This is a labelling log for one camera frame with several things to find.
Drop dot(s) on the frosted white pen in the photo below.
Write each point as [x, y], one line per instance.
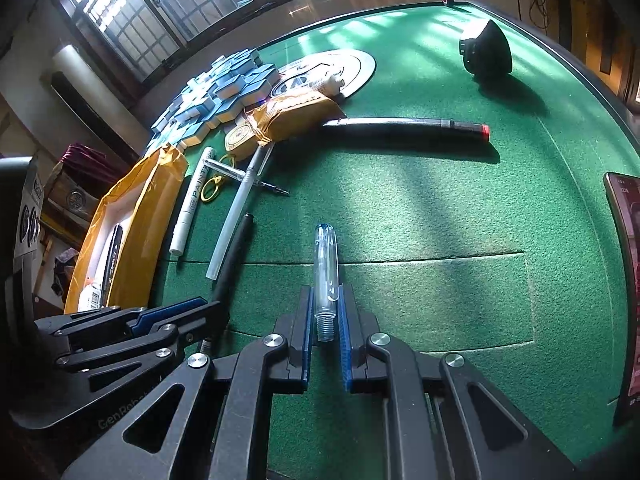
[240, 210]

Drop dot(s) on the barred window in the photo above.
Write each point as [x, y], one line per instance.
[150, 15]

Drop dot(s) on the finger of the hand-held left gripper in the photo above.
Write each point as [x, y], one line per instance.
[165, 312]
[190, 327]

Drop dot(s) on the white paint marker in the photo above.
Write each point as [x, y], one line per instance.
[195, 197]

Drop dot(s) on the clear gel pen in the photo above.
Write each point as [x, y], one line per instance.
[326, 270]

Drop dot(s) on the round white disc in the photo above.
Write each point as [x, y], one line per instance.
[345, 67]

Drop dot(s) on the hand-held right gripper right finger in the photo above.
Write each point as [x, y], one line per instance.
[346, 340]

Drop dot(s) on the thick black pen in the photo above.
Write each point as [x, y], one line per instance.
[112, 260]

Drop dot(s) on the gold snack packet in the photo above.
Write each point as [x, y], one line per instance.
[295, 117]

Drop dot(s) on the white box with yellow tape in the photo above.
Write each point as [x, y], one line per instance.
[140, 220]

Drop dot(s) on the black smartphone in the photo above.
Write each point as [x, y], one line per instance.
[627, 285]

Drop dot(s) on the white teal medicine box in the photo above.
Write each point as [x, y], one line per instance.
[91, 296]

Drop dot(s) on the pile of blue mahjong tiles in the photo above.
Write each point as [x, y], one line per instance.
[220, 95]

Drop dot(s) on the black round device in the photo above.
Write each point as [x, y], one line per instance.
[487, 50]

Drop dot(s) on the thin clear pen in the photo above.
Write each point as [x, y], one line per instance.
[240, 175]

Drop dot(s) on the dark grey pen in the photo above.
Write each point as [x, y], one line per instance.
[235, 255]

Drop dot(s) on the long black marker red end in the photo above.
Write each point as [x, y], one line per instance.
[400, 127]

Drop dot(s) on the maroon cloth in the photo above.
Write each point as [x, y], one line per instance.
[90, 160]

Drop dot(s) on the white ointment tube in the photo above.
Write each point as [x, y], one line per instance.
[325, 82]

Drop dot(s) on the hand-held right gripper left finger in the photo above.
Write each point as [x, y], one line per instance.
[306, 340]

